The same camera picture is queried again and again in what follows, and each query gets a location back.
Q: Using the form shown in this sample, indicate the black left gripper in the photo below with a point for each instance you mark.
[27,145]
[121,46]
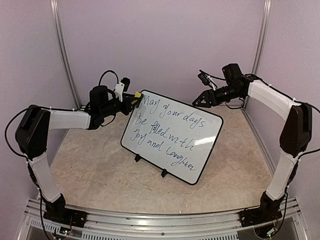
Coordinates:
[127,100]

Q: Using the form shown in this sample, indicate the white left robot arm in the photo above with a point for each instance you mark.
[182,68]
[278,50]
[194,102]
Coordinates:
[33,130]

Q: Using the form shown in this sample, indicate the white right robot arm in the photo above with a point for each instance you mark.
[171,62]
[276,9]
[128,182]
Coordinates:
[296,116]

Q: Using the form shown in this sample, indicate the aluminium corner post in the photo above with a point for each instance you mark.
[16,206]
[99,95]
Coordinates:
[262,36]
[55,11]

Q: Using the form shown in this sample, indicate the white whiteboard with black frame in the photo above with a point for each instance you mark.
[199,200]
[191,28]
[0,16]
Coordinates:
[172,135]

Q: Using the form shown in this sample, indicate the aluminium corner post left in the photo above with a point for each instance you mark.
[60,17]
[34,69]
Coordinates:
[55,11]

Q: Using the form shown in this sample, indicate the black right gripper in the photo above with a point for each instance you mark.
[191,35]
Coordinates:
[210,95]

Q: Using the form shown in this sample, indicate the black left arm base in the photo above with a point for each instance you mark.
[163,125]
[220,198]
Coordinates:
[57,212]

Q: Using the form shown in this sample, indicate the aluminium front rail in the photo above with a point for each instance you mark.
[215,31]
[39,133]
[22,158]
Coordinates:
[115,225]

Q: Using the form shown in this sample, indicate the black whiteboard stand foot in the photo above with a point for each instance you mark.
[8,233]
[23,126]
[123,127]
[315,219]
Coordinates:
[164,173]
[137,158]

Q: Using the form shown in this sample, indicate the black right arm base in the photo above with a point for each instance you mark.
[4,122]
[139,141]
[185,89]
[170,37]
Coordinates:
[271,213]

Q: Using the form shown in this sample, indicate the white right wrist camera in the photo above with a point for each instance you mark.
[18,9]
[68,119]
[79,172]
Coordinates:
[207,80]

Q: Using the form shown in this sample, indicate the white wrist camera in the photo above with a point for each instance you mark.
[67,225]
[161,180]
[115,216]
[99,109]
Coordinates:
[121,88]
[207,80]

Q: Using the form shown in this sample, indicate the yellow black whiteboard eraser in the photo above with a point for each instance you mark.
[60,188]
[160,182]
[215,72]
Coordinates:
[138,95]

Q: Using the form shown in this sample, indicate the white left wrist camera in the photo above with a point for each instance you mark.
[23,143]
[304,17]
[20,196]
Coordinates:
[121,88]

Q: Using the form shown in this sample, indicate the aluminium corner post right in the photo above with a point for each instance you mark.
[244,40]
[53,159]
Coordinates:
[262,36]

